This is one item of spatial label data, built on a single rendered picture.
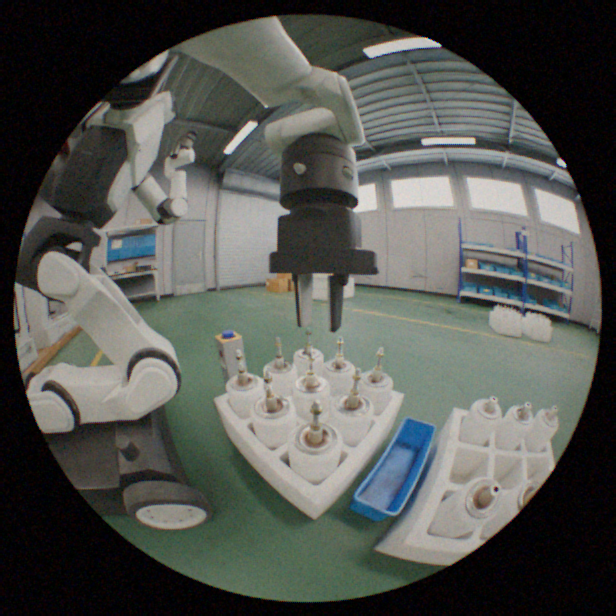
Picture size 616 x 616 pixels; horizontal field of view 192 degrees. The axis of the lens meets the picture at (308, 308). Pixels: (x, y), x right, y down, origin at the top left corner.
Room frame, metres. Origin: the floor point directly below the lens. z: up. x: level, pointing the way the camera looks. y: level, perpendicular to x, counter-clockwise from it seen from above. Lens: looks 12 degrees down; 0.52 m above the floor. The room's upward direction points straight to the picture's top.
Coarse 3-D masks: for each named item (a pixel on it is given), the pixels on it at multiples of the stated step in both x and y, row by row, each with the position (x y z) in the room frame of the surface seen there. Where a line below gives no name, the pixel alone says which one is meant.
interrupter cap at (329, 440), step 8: (304, 424) 0.23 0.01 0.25; (296, 432) 0.21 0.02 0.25; (304, 432) 0.21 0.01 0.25; (328, 432) 0.21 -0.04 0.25; (296, 440) 0.19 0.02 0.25; (304, 440) 0.19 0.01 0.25; (328, 440) 0.19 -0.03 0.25; (336, 440) 0.19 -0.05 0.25; (304, 448) 0.17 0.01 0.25; (312, 448) 0.17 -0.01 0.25; (320, 448) 0.17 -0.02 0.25; (328, 448) 0.17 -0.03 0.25
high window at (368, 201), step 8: (368, 184) 5.39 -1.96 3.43; (360, 192) 5.61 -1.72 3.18; (368, 192) 5.41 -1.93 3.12; (376, 192) 5.22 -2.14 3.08; (360, 200) 5.62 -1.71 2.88; (368, 200) 5.42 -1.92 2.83; (376, 200) 5.23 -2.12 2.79; (360, 208) 5.64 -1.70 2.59; (368, 208) 5.43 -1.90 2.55; (376, 208) 5.25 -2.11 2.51
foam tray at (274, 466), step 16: (224, 400) 0.35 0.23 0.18; (400, 400) 0.35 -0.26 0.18; (224, 416) 0.30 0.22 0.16; (384, 416) 0.30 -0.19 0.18; (240, 432) 0.25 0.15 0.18; (368, 432) 0.25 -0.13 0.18; (384, 432) 0.28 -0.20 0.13; (240, 448) 0.28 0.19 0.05; (256, 448) 0.21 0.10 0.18; (352, 448) 0.21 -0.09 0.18; (368, 448) 0.21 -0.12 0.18; (256, 464) 0.22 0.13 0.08; (272, 464) 0.17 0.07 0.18; (288, 464) 0.21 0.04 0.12; (352, 464) 0.17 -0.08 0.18; (272, 480) 0.18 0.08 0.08; (288, 480) 0.14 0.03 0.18; (304, 480) 0.14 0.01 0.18; (336, 480) 0.14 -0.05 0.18; (352, 480) 0.19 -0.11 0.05; (288, 496) 0.14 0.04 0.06; (304, 496) 0.11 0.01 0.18; (320, 496) 0.11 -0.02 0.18; (336, 496) 0.14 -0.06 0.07; (304, 512) 0.11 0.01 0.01; (320, 512) 0.10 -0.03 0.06
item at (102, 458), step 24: (24, 384) -0.11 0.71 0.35; (72, 432) -0.03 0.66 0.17; (96, 432) 0.05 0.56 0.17; (120, 432) 0.10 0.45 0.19; (144, 432) 0.15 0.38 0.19; (168, 432) 0.23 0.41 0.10; (72, 456) -0.08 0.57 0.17; (96, 456) -0.01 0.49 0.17; (120, 456) 0.04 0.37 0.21; (144, 456) 0.08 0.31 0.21; (168, 456) 0.13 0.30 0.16; (72, 480) -0.13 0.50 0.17; (96, 480) -0.06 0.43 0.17; (120, 480) -0.01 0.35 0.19; (144, 480) 0.04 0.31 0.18; (168, 480) 0.07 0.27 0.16; (96, 504) -0.14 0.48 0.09; (120, 504) -0.07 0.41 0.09
